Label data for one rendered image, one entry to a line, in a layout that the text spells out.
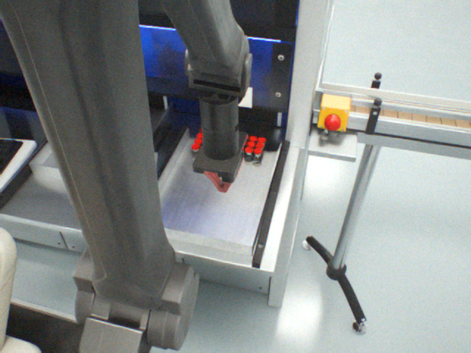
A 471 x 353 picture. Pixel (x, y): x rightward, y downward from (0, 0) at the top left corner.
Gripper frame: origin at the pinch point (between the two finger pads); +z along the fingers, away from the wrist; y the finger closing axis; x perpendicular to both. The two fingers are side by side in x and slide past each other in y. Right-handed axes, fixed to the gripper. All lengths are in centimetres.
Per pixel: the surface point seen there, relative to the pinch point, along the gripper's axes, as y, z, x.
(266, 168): 28.5, 20.4, -2.5
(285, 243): 39, 64, -9
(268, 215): 11.7, 18.6, -6.7
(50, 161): 16, 20, 53
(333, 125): 35.2, 8.8, -17.2
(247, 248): 1.3, 18.0, -4.4
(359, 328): 38, 108, -43
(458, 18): 365, 109, -114
